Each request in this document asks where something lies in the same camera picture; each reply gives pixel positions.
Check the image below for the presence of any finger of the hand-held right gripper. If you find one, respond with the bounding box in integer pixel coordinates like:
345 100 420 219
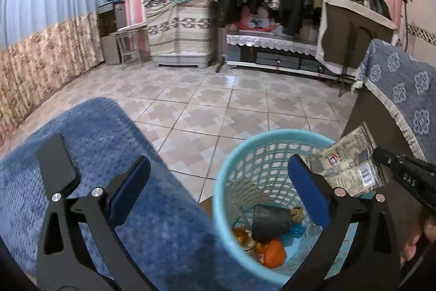
373 147 409 177

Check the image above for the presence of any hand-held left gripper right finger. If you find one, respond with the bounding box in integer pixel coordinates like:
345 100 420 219
287 155 402 291

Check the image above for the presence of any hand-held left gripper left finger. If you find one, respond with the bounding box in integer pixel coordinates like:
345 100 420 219
36 155 152 291

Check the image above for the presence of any newspaper print packet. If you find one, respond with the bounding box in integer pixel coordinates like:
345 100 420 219
301 122 390 199

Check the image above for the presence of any light blue plastic basket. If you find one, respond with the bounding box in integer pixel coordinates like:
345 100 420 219
212 129 362 285

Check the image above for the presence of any person's right hand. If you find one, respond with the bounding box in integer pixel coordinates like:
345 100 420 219
398 206 436 274

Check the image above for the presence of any blue fluffy blanket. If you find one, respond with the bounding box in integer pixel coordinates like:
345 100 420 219
0 97 283 291

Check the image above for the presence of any black flat case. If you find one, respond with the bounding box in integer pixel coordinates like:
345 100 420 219
36 133 81 199

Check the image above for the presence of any blue flower patterned cloth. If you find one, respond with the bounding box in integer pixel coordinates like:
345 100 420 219
352 38 436 164

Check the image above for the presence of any black tripod stand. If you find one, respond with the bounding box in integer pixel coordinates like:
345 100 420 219
337 22 360 97

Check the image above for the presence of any low dark cabinet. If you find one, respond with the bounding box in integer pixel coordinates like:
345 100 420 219
225 34 341 77

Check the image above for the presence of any brown board with white cloth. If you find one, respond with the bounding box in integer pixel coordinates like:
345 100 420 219
315 0 399 75

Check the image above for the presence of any grey water dispenser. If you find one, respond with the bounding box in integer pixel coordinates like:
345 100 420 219
98 1 127 66

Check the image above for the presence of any white lace cloth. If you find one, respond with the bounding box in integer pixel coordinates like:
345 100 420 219
226 34 321 56

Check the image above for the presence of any small metal side table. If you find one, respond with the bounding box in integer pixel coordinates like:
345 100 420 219
111 23 149 70

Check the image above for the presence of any cabinet under patterned beige cloth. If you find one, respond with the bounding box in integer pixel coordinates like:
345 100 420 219
145 0 215 68

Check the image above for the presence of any blue and floral curtain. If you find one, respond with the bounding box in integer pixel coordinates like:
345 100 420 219
0 0 106 138

